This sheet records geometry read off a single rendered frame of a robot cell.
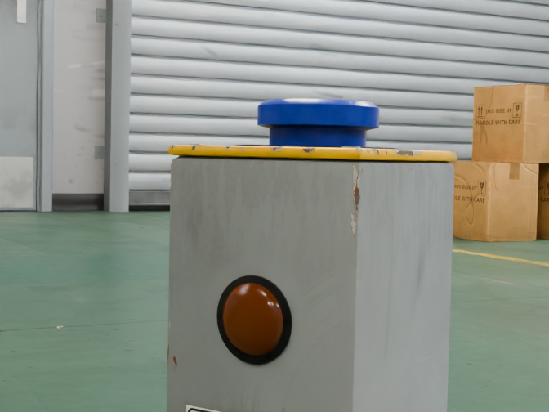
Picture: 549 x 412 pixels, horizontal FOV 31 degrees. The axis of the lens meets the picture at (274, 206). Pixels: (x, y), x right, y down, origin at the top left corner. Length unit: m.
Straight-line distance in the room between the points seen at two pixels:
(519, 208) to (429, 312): 3.57
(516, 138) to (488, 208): 0.31
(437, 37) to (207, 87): 1.56
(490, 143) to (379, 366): 3.74
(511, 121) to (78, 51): 2.30
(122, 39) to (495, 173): 2.19
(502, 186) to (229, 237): 3.54
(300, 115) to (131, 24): 4.87
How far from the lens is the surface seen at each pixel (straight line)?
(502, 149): 3.98
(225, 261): 0.31
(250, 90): 5.45
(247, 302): 0.30
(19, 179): 5.08
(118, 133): 5.12
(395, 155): 0.30
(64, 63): 5.16
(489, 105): 4.04
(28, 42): 5.11
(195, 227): 0.31
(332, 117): 0.31
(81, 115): 5.17
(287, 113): 0.31
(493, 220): 3.81
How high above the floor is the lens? 0.31
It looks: 3 degrees down
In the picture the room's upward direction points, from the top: 1 degrees clockwise
